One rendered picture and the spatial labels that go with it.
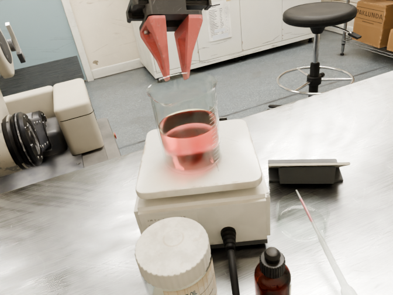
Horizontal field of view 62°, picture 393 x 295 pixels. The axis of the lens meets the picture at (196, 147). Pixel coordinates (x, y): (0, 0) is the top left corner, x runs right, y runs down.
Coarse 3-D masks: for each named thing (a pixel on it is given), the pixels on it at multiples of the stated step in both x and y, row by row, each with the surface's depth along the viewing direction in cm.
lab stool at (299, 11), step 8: (296, 8) 167; (304, 8) 165; (312, 8) 164; (320, 8) 162; (328, 8) 159; (336, 8) 157; (344, 8) 154; (352, 16) 150; (296, 24) 154; (304, 24) 152; (312, 24) 150; (320, 24) 149
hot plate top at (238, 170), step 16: (224, 128) 38; (240, 128) 37; (144, 144) 37; (224, 144) 35; (240, 144) 35; (144, 160) 35; (160, 160) 34; (224, 160) 33; (240, 160) 32; (256, 160) 32; (144, 176) 32; (160, 176) 32; (176, 176) 32; (192, 176) 31; (208, 176) 31; (224, 176) 31; (240, 176) 30; (256, 176) 30; (144, 192) 30; (160, 192) 30; (176, 192) 30; (192, 192) 30; (208, 192) 30
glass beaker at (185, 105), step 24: (192, 72) 32; (168, 96) 32; (192, 96) 33; (216, 96) 30; (168, 120) 28; (192, 120) 28; (216, 120) 30; (168, 144) 30; (192, 144) 29; (216, 144) 31; (168, 168) 32; (192, 168) 31
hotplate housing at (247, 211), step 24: (216, 192) 32; (240, 192) 31; (264, 192) 31; (144, 216) 31; (168, 216) 31; (192, 216) 31; (216, 216) 31; (240, 216) 31; (264, 216) 32; (216, 240) 33; (240, 240) 33; (264, 240) 34
